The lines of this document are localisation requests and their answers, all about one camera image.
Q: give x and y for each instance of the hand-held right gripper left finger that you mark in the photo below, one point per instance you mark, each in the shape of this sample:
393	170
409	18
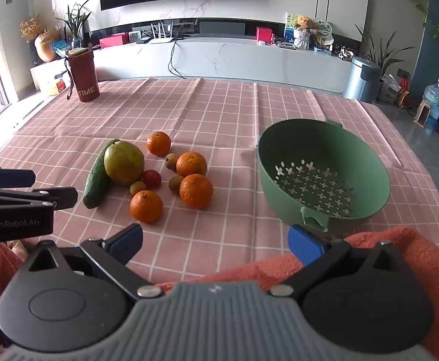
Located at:
126	241

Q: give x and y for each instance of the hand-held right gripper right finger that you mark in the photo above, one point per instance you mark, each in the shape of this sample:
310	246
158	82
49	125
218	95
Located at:
305	246

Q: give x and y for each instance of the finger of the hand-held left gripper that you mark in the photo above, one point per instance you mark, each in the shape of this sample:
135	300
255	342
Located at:
59	197
14	178

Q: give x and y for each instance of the orange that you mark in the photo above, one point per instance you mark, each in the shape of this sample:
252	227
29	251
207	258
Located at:
196	191
159	143
191	164
146	206

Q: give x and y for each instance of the green avocado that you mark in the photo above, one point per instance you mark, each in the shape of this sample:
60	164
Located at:
98	176

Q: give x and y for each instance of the small green fruit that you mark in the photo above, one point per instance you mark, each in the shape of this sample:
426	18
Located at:
138	188

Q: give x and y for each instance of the red cherry tomato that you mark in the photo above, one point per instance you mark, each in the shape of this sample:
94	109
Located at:
152	178

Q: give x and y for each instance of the yellow-green mango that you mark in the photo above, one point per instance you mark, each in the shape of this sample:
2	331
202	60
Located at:
124	162

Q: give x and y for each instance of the green colander bowl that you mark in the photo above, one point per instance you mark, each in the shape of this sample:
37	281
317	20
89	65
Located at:
325	173

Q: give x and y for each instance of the brown longan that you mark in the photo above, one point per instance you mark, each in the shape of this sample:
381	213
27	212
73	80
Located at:
175	183
171	161

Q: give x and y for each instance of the dark red tumbler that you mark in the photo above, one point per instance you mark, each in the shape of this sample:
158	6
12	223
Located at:
84	77

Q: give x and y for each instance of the orange ceramic vase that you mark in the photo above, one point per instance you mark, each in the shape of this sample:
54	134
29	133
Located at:
46	49

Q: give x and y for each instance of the dried flower bunch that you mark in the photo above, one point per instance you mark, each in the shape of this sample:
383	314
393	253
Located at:
33	28

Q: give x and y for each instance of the pink checkered tablecloth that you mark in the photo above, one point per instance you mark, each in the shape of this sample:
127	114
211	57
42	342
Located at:
219	120

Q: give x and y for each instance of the flat red box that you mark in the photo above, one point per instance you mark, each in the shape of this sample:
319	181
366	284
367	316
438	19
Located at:
114	40

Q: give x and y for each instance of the green leafy potted plant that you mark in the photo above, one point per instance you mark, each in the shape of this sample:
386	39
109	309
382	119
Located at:
77	18

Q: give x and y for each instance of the silver trash can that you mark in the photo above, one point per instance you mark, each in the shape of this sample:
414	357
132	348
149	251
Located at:
361	81

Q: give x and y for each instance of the small white device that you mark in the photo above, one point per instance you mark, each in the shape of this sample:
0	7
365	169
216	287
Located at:
134	36

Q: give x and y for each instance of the white plastic bag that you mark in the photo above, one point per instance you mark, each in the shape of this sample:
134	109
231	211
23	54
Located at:
389	88

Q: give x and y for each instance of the blue water bottle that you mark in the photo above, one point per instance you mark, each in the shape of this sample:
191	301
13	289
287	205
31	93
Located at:
433	105

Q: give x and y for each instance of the white router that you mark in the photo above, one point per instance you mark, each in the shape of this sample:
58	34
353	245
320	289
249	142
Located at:
162	37

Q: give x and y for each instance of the white marble media console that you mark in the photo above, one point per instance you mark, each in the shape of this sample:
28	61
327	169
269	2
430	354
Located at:
242	60

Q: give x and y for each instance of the white textured pot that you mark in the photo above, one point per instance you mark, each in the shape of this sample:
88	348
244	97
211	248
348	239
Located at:
301	39

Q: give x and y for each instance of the tall grass potted plant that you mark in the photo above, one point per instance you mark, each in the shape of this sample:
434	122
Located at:
385	54

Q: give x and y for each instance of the upright red box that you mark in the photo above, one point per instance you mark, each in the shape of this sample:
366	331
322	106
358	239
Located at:
264	35

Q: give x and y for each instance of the decorated round fan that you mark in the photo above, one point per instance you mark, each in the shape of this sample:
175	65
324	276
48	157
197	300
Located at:
325	32

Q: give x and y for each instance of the blue printed box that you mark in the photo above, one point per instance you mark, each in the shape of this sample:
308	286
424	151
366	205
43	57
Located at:
290	30

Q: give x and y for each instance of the brown teddy bear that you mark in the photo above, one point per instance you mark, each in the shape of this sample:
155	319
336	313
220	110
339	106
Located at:
304	22

